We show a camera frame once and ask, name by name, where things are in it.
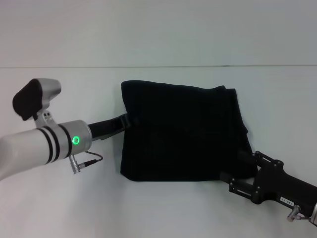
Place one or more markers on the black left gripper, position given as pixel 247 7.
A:
pixel 106 127

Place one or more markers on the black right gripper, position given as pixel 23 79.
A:
pixel 284 186

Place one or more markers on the black shirt with FREE print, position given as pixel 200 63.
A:
pixel 183 129

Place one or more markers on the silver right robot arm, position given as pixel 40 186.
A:
pixel 314 213

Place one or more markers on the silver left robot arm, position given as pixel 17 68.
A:
pixel 49 143

